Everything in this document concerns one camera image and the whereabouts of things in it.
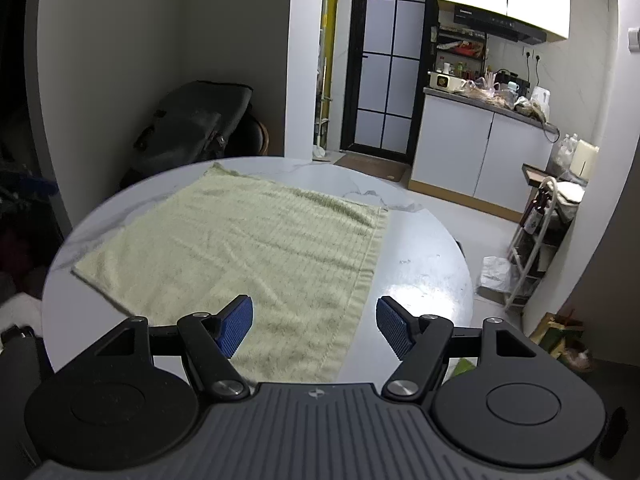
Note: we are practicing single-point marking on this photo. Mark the cream canister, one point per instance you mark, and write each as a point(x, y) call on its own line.
point(584, 160)

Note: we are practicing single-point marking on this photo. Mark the white countertop appliance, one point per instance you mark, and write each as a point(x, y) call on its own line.
point(445, 81)

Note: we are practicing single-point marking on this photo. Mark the brown doormat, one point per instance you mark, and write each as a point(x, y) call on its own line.
point(370, 166)

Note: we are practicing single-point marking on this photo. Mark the dark wooden tray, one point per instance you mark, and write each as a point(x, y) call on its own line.
point(535, 172)

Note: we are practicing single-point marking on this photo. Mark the green paper bag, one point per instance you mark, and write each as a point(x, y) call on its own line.
point(560, 340)

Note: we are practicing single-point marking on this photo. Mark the dark wooden chair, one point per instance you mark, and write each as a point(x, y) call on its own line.
point(256, 135)

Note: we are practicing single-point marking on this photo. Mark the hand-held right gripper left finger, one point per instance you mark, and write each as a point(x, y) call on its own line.
point(235, 327)

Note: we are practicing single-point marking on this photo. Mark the black framed glass door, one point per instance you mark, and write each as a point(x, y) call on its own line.
point(380, 75)

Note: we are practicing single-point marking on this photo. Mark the white plastic bag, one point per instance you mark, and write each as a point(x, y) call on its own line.
point(497, 275)

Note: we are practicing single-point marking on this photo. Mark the white pipe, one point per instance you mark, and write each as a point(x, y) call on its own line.
point(318, 110)

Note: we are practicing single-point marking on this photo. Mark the countertop clutter pile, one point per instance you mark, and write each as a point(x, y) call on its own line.
point(492, 92)

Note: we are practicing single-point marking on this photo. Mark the black range hood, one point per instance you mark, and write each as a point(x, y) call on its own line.
point(500, 20)

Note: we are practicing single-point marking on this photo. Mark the yellow pipe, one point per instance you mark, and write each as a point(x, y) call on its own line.
point(327, 10)

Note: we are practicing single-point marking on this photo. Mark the white kitchen base cabinet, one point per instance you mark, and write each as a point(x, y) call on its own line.
point(460, 150)

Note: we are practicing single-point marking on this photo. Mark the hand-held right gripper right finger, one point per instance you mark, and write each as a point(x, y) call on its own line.
point(392, 327)

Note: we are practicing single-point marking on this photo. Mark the black bag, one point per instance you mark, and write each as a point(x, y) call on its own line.
point(185, 125)

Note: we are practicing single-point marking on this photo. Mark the white wall socket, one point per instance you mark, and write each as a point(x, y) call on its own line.
point(532, 54)

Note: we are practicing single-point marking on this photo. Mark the light green towel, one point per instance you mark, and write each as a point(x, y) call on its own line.
point(225, 240)

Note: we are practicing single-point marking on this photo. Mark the black spice rack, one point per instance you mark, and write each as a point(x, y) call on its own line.
point(457, 47)

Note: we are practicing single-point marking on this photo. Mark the white electric kettle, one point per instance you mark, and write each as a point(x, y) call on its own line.
point(540, 97)

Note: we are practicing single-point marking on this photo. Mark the clear plastic bottles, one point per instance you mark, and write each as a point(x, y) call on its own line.
point(566, 147)

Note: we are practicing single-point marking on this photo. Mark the white rolling cart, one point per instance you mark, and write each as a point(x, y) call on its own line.
point(520, 270)

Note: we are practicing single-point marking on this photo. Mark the dark wine bottle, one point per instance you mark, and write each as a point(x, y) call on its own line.
point(535, 215)

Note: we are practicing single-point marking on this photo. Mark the white wall switch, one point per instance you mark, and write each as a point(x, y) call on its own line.
point(634, 41)

